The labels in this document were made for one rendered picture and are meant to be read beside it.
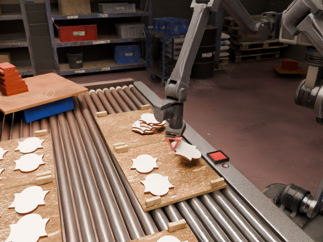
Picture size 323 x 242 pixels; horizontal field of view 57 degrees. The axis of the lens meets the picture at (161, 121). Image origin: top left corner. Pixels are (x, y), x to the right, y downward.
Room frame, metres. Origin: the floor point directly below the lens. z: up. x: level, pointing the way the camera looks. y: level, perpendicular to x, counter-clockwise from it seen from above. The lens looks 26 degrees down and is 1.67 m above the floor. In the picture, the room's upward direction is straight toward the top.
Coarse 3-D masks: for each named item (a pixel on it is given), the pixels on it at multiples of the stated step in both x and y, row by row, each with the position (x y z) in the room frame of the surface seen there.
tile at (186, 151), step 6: (174, 144) 1.10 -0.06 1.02; (180, 144) 1.11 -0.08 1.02; (186, 144) 1.12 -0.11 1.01; (180, 150) 1.07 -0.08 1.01; (186, 150) 1.08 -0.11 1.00; (192, 150) 1.09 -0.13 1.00; (198, 150) 1.10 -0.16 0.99; (180, 156) 1.04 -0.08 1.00; (186, 156) 1.04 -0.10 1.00; (192, 156) 1.05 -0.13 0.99; (198, 156) 1.06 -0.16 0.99
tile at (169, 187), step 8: (152, 176) 0.97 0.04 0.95; (160, 176) 0.97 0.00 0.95; (168, 176) 0.97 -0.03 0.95; (144, 184) 0.92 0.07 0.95; (152, 184) 0.92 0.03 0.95; (160, 184) 0.92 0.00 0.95; (168, 184) 0.92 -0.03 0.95; (144, 192) 0.88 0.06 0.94; (152, 192) 0.88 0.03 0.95; (160, 192) 0.88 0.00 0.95
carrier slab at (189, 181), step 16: (160, 144) 1.25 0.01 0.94; (128, 160) 1.10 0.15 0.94; (160, 160) 1.10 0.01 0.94; (176, 160) 1.10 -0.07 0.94; (192, 160) 1.10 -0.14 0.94; (128, 176) 0.99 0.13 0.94; (144, 176) 0.99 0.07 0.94; (176, 176) 0.99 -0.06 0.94; (192, 176) 0.99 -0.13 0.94; (208, 176) 0.99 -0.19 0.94; (176, 192) 0.89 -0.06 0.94; (192, 192) 0.89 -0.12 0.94; (208, 192) 0.90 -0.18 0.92; (144, 208) 0.80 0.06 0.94
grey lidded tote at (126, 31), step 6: (114, 24) 5.90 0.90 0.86; (120, 24) 5.75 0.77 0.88; (126, 24) 5.77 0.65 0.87; (132, 24) 5.75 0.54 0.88; (138, 24) 5.78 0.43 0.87; (144, 24) 5.85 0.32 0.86; (120, 30) 5.68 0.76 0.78; (126, 30) 5.69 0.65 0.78; (132, 30) 5.75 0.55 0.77; (138, 30) 5.81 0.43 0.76; (120, 36) 5.74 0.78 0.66; (126, 36) 5.70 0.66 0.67; (132, 36) 5.76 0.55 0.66; (138, 36) 5.82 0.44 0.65
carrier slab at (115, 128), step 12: (96, 120) 1.52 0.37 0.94; (108, 120) 1.52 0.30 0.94; (120, 120) 1.52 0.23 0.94; (132, 120) 1.52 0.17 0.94; (108, 132) 1.37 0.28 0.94; (120, 132) 1.37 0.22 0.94; (132, 132) 1.37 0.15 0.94; (108, 144) 1.25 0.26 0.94; (132, 144) 1.25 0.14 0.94; (144, 144) 1.25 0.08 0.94
